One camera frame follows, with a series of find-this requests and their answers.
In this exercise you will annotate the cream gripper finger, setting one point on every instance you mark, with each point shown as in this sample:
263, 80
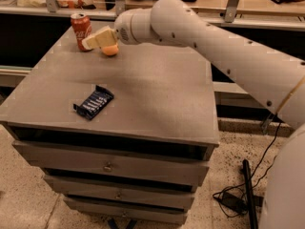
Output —
104, 37

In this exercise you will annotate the red coke can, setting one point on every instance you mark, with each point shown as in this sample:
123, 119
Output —
82, 28

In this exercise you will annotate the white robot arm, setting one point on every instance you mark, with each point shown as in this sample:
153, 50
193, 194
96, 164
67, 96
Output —
274, 79

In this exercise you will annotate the orange fruit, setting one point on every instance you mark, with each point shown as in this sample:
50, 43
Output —
110, 50

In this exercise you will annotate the blue snack bar wrapper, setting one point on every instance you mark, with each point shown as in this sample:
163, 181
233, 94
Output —
94, 103

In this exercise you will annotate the grey drawer cabinet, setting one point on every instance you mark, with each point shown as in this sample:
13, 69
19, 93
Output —
163, 105

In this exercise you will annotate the top grey drawer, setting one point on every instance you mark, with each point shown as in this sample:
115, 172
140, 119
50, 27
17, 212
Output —
112, 163

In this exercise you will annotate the grey drawer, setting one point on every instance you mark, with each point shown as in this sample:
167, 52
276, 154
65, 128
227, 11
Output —
122, 210
112, 163
73, 186

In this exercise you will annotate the middle grey drawer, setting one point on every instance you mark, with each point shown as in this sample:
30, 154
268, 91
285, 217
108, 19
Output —
73, 186

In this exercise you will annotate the bottom grey drawer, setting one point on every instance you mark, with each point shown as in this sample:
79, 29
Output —
122, 210

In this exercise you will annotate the black power adapter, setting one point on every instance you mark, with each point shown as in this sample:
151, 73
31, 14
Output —
233, 202

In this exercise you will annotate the black stand base bar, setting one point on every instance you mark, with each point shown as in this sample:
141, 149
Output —
249, 194

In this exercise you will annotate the right metal railing bracket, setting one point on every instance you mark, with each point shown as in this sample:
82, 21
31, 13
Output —
231, 11

